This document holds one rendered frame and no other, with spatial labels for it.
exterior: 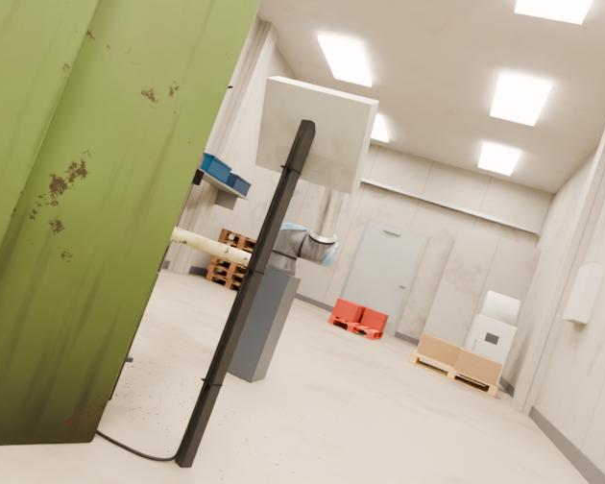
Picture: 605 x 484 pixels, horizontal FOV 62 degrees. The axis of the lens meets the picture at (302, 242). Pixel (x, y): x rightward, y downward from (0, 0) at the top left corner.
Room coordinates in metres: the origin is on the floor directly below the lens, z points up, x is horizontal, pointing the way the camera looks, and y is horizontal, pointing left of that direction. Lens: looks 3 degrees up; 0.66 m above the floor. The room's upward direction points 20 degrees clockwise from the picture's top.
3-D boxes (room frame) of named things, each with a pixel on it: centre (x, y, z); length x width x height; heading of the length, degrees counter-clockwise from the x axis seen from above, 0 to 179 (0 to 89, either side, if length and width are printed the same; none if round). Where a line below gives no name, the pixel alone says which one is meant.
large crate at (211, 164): (6.34, 1.46, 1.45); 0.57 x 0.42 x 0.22; 163
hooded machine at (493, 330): (7.54, -3.10, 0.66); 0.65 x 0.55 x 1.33; 163
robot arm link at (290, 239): (2.83, 0.06, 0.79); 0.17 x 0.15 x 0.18; 79
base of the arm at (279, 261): (2.83, 0.07, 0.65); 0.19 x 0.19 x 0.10
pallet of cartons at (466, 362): (6.66, -2.42, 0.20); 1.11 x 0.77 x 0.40; 73
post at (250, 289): (1.52, 0.10, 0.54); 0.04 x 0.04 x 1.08; 48
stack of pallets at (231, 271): (8.05, 0.69, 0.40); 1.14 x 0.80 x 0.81; 163
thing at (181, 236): (1.66, 0.25, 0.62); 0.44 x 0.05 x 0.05; 138
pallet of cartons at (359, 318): (8.33, -1.32, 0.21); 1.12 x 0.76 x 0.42; 163
